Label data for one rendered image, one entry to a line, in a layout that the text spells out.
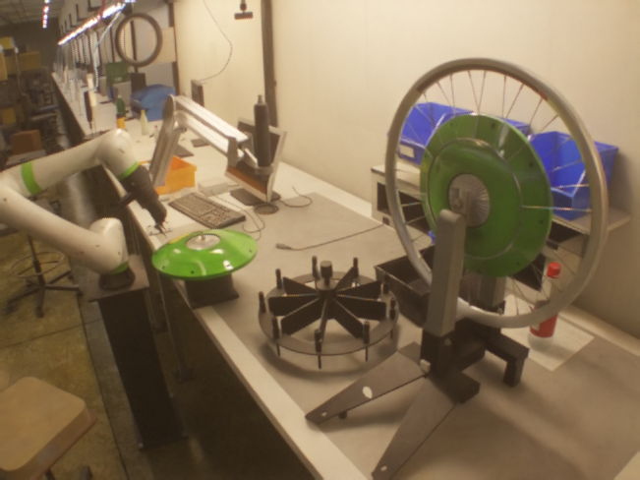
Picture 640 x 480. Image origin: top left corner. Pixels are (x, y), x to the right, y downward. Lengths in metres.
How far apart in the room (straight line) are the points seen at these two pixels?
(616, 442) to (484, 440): 0.29
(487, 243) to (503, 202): 0.09
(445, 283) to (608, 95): 0.73
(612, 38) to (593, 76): 0.12
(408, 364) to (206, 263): 0.61
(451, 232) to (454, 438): 0.42
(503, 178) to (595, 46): 0.65
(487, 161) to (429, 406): 0.47
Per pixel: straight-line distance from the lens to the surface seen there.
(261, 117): 1.29
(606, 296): 1.53
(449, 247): 0.91
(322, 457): 1.00
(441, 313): 0.97
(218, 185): 2.42
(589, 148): 0.80
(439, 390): 1.02
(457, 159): 0.93
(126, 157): 1.65
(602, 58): 1.42
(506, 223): 0.89
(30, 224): 1.72
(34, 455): 1.62
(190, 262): 1.37
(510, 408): 1.13
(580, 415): 1.16
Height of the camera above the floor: 1.67
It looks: 25 degrees down
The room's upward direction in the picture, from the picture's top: 2 degrees counter-clockwise
